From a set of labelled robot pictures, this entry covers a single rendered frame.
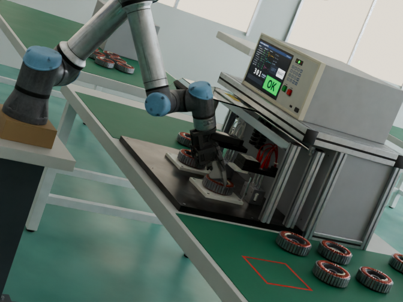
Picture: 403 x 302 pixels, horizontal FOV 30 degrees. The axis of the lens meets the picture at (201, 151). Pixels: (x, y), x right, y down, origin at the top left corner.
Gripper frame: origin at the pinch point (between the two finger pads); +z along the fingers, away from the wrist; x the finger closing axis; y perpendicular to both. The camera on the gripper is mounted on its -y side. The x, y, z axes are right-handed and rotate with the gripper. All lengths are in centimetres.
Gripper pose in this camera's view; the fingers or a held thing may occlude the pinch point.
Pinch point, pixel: (217, 178)
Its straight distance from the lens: 259.3
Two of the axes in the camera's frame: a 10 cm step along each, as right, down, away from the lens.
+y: -9.1, 2.7, -3.0
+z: 1.2, 8.9, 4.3
